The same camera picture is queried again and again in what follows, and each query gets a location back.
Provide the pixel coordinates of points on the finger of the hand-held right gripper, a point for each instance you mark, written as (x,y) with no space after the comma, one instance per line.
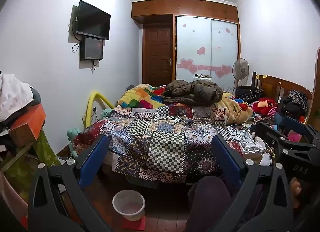
(272,134)
(296,125)

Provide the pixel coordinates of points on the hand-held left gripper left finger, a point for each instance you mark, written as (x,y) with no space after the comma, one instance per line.
(92,162)

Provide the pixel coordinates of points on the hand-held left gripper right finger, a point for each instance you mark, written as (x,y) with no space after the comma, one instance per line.
(225,157)

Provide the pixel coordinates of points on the white plastic bucket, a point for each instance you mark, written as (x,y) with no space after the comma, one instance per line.
(128,205)

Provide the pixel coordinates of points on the clear plastic wrapper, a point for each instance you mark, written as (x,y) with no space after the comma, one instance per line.
(178,120)

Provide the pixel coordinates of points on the person's right hand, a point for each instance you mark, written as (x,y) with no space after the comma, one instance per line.
(296,188)

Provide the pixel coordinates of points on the black bag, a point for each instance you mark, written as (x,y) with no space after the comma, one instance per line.
(292,104)

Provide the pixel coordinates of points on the white box of small parts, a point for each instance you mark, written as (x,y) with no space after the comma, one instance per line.
(251,149)

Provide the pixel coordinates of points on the red plush toy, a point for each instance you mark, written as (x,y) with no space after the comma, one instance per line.
(263,104)

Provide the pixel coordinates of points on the teal plush toy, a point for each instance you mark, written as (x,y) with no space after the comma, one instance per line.
(73,134)

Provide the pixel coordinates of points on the beige fleece blanket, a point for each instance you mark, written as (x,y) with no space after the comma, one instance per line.
(232,112)

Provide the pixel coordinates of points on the wooden bed headboard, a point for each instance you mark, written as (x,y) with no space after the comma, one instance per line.
(272,85)

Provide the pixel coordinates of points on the person's dark trouser leg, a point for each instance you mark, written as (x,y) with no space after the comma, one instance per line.
(210,202)

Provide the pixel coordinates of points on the dark striped clothing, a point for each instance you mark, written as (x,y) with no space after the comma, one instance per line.
(247,92)

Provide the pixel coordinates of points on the green patterned cloth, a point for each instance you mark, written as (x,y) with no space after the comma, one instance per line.
(42,152)

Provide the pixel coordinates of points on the patchwork printed blanket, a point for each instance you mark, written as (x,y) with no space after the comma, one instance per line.
(162,147)

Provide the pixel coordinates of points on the brown padded jacket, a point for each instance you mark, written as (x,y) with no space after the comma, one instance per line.
(195,90)

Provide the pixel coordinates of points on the orange cardboard box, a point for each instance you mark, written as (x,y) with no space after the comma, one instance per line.
(30,124)

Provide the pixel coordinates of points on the standing electric fan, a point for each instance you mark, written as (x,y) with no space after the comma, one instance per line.
(240,69)

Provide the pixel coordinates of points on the red floor mat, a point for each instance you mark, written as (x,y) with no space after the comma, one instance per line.
(136,224)

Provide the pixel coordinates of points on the colourful block-pattern blanket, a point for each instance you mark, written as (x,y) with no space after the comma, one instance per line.
(135,98)

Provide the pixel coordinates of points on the small white side table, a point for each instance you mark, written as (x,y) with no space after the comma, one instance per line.
(201,78)

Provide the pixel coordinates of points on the white cloth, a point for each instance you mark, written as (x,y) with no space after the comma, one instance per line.
(13,94)

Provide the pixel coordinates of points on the frosted sliding wardrobe doors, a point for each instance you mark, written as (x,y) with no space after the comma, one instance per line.
(197,39)

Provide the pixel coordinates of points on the brown wooden door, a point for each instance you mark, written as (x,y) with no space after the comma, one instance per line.
(157,54)

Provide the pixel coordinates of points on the wooden overhead cabinet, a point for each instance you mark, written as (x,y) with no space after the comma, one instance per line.
(185,8)

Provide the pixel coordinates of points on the wooden furniture post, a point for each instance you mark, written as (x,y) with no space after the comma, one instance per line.
(315,84)

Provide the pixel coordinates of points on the small black wall monitor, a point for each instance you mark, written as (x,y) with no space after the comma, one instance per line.
(91,49)

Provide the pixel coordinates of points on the black wall television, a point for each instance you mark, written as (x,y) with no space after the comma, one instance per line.
(92,20)

